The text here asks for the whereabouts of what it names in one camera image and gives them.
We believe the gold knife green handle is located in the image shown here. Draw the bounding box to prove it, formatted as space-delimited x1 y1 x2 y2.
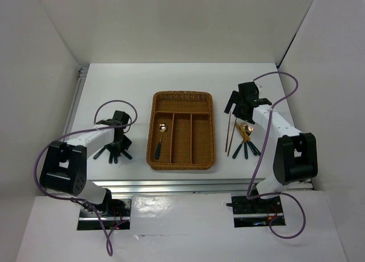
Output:
232 122 246 159

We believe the gold spoon right pile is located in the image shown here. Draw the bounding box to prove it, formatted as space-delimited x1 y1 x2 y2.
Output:
240 123 248 159

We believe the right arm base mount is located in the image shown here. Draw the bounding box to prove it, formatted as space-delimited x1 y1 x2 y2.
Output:
226 196 286 228

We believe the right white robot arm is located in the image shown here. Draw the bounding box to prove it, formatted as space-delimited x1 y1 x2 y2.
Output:
224 82 318 212

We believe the brown wicker cutlery tray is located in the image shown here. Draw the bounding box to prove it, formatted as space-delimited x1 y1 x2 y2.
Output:
146 91 216 171

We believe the left copper chopstick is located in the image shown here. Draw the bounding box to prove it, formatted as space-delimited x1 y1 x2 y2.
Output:
225 112 232 153

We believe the right copper chopstick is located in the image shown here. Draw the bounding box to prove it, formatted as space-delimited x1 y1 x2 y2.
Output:
227 117 237 156

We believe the copper chopstick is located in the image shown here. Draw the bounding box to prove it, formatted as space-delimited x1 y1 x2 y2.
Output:
227 117 237 156
225 112 232 153

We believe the gold knife left pile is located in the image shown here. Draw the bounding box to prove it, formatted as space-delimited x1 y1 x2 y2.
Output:
122 150 132 160

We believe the aluminium table front rail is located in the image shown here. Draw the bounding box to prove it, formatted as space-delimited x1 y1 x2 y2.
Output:
93 179 250 195

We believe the aluminium left side rail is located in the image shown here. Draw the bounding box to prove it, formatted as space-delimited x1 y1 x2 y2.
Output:
63 63 90 135

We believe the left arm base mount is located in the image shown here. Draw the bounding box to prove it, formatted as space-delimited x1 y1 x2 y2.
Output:
77 198 131 231

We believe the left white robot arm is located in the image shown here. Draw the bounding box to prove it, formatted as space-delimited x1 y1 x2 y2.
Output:
39 110 132 216

